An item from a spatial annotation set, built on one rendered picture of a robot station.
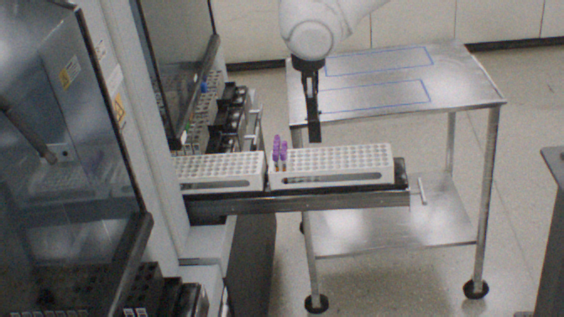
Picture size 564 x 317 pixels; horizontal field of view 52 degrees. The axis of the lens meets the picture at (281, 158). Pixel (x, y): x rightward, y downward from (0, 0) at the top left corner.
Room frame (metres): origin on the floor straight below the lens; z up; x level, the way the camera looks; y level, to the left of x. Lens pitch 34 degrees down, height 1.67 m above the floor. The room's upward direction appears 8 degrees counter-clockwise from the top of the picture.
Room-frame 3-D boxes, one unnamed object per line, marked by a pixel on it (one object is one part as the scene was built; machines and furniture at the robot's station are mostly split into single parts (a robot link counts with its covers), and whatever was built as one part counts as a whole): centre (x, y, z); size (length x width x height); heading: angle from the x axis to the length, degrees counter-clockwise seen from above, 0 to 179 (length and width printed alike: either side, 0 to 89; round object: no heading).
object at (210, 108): (1.51, 0.19, 0.85); 0.12 x 0.02 x 0.06; 171
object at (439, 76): (1.62, -0.35, 0.41); 0.67 x 0.46 x 0.82; 86
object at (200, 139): (1.36, 0.21, 0.85); 0.12 x 0.02 x 0.06; 172
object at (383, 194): (1.17, 0.02, 0.78); 0.73 x 0.14 x 0.09; 82
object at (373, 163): (1.15, -0.12, 0.83); 0.30 x 0.10 x 0.06; 82
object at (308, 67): (1.16, -0.09, 1.11); 0.08 x 0.07 x 0.09; 172
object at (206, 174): (1.20, 0.19, 0.83); 0.30 x 0.10 x 0.06; 82
